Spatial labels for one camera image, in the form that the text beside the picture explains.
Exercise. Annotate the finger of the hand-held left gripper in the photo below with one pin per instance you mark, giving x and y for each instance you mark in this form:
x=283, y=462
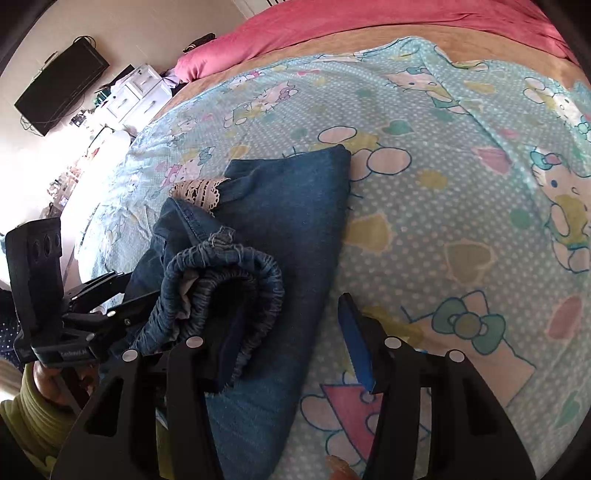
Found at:
x=115, y=318
x=101, y=286

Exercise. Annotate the tan bed sheet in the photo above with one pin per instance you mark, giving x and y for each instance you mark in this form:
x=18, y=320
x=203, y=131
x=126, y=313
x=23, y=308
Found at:
x=489, y=46

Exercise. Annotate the black television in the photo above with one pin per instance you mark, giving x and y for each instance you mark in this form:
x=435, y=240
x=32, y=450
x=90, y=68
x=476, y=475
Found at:
x=60, y=87

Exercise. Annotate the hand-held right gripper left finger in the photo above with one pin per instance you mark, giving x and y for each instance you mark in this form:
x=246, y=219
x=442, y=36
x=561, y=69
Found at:
x=184, y=374

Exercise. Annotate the dark dotted cloth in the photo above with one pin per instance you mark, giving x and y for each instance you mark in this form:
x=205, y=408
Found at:
x=10, y=323

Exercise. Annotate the dark item on pink blanket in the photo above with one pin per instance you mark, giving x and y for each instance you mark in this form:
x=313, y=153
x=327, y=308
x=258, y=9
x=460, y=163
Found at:
x=199, y=42

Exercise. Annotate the person's left hand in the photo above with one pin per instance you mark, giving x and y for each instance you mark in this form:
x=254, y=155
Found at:
x=46, y=385

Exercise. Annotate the cartoon cat printed blanket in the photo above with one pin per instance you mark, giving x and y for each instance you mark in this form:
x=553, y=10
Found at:
x=438, y=207

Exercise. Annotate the person's left forearm green sleeve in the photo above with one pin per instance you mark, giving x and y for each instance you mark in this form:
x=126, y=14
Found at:
x=27, y=427

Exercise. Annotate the white drawer cabinet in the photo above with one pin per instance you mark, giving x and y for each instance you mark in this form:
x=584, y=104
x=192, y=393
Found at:
x=134, y=94

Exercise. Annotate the pink blanket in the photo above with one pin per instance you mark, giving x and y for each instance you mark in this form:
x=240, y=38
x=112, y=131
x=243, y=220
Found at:
x=369, y=23

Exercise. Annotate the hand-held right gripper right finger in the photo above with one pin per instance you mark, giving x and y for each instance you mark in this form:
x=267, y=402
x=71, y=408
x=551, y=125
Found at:
x=356, y=344

